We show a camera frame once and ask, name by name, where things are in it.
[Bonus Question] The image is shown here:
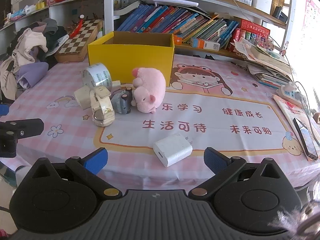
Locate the white power strip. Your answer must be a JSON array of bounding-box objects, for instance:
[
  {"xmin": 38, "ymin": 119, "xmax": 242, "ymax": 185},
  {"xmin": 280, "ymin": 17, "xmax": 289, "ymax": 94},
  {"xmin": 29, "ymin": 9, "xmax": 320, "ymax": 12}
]
[{"xmin": 280, "ymin": 81, "xmax": 307, "ymax": 103}]

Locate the wooden chessboard box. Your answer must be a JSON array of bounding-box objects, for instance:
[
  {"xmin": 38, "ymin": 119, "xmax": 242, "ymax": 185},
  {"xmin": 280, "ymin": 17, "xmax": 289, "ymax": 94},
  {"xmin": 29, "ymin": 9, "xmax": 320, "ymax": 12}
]
[{"xmin": 54, "ymin": 19, "xmax": 103, "ymax": 63}]

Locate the white desk lamp bar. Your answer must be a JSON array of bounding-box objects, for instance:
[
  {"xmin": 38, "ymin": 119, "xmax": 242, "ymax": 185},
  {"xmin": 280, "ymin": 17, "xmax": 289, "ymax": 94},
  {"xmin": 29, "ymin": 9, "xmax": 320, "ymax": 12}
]
[{"xmin": 147, "ymin": 0, "xmax": 199, "ymax": 7}]

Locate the pink checkered desktop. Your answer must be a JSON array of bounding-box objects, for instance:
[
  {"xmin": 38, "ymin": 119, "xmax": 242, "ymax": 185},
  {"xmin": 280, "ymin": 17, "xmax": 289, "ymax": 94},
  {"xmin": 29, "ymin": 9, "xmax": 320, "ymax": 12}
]
[{"xmin": 0, "ymin": 52, "xmax": 320, "ymax": 193}]

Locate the white bookshelf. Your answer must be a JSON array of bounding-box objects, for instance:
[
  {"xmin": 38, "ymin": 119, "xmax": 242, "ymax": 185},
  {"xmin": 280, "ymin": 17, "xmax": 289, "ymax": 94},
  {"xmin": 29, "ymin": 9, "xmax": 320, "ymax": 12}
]
[{"xmin": 0, "ymin": 0, "xmax": 298, "ymax": 60}]

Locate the grey toy car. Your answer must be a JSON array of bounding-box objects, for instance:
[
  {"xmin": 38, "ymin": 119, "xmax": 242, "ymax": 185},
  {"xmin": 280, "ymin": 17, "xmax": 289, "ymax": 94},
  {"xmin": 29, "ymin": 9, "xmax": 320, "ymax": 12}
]
[{"xmin": 111, "ymin": 87, "xmax": 133, "ymax": 115}]

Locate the pink plush pig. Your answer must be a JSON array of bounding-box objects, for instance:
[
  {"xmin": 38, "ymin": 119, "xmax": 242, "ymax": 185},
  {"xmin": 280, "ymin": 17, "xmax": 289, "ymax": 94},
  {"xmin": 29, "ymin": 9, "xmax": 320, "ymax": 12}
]
[{"xmin": 131, "ymin": 67, "xmax": 167, "ymax": 113}]

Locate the clear tape roll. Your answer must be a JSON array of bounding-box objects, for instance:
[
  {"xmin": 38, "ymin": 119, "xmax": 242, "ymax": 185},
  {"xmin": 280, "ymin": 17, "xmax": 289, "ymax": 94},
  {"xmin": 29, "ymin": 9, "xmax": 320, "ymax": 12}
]
[{"xmin": 82, "ymin": 63, "xmax": 113, "ymax": 92}]

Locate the white storage box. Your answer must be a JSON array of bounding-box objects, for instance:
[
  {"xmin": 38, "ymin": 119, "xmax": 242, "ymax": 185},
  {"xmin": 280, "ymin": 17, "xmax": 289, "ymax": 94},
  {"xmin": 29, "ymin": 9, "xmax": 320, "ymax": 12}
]
[{"xmin": 251, "ymin": 0, "xmax": 273, "ymax": 15}]

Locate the pink thin book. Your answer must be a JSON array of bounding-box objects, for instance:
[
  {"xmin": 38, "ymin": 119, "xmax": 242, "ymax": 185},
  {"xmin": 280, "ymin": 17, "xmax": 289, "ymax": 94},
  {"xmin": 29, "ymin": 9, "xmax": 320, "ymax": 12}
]
[{"xmin": 272, "ymin": 94, "xmax": 320, "ymax": 160}]

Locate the cream wristwatch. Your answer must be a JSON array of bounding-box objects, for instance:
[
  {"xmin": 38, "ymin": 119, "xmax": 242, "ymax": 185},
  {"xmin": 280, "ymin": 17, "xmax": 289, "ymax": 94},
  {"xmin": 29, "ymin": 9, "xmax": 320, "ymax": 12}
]
[{"xmin": 89, "ymin": 86, "xmax": 115, "ymax": 127}]

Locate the red tassel ornament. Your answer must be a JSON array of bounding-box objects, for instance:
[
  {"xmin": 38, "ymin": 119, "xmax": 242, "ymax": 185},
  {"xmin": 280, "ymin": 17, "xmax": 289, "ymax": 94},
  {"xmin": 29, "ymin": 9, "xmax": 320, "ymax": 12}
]
[{"xmin": 69, "ymin": 14, "xmax": 85, "ymax": 39}]

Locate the purple garment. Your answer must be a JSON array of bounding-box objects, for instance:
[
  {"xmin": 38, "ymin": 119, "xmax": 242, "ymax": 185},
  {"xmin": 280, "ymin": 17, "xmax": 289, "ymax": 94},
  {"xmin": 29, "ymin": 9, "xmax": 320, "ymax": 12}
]
[{"xmin": 16, "ymin": 62, "xmax": 49, "ymax": 89}]

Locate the pile of clothes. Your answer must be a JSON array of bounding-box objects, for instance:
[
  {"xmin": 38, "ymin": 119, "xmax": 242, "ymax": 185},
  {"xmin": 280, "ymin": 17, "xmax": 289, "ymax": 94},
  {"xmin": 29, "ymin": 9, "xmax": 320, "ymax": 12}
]
[{"xmin": 0, "ymin": 18, "xmax": 69, "ymax": 100}]

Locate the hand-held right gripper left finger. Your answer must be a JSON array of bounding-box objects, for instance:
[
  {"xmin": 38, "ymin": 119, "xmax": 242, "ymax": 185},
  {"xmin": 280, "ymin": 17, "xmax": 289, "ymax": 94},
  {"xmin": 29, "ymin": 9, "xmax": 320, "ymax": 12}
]
[{"xmin": 25, "ymin": 147, "xmax": 123, "ymax": 200}]

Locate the stack of papers and books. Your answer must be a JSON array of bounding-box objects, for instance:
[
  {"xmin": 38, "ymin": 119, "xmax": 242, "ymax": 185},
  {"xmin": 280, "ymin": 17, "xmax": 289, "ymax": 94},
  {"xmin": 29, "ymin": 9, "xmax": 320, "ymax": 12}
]
[{"xmin": 234, "ymin": 37, "xmax": 297, "ymax": 89}]

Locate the cream white soft roll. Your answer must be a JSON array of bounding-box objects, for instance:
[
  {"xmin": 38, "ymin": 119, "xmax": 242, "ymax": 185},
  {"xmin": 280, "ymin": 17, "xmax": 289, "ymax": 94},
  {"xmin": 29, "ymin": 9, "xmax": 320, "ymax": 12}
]
[{"xmin": 74, "ymin": 87, "xmax": 92, "ymax": 110}]

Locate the black smartphone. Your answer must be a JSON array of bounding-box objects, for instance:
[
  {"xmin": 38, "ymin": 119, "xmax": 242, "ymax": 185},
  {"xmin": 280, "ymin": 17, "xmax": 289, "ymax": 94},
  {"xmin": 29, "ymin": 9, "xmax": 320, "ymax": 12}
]
[{"xmin": 293, "ymin": 117, "xmax": 319, "ymax": 161}]

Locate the white charger block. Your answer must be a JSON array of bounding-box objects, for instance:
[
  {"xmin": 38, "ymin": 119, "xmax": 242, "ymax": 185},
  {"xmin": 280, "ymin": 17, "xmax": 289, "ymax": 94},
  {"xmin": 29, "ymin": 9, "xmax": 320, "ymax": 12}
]
[{"xmin": 153, "ymin": 133, "xmax": 193, "ymax": 168}]

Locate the wall poster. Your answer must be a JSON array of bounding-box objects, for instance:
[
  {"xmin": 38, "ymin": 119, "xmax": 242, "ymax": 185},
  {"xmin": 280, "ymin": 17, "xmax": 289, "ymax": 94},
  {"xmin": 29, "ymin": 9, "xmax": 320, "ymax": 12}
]
[{"xmin": 304, "ymin": 0, "xmax": 320, "ymax": 45}]

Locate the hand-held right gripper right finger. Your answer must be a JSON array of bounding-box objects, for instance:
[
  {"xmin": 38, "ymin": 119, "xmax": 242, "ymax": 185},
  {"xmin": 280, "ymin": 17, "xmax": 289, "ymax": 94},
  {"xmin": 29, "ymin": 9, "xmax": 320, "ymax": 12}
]
[{"xmin": 188, "ymin": 147, "xmax": 288, "ymax": 201}]

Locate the row of colourful books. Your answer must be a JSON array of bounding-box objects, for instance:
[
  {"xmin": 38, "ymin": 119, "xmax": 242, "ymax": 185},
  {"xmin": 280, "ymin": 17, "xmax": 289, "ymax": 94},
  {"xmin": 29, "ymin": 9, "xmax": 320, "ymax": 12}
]
[{"xmin": 116, "ymin": 3, "xmax": 240, "ymax": 50}]

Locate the red boxed book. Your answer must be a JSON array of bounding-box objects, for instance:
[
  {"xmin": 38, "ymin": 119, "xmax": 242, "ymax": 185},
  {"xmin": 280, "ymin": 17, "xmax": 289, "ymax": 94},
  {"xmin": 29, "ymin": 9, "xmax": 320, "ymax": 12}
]
[{"xmin": 239, "ymin": 19, "xmax": 271, "ymax": 40}]

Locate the grey fluffy trim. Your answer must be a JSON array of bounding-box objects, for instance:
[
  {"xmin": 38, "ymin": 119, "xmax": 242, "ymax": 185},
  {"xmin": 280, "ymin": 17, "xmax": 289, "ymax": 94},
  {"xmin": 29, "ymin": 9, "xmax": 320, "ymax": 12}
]
[{"xmin": 267, "ymin": 200, "xmax": 320, "ymax": 240}]

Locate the orange and white small box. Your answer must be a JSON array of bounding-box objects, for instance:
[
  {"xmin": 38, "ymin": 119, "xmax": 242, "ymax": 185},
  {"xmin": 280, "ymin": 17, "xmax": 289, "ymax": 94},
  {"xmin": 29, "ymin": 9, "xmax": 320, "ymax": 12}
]
[{"xmin": 190, "ymin": 37, "xmax": 220, "ymax": 52}]

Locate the yellow cardboard box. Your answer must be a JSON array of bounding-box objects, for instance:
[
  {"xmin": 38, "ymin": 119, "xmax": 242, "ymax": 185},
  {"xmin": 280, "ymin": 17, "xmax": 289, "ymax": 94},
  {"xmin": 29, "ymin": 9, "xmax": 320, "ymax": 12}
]
[{"xmin": 87, "ymin": 31, "xmax": 175, "ymax": 87}]

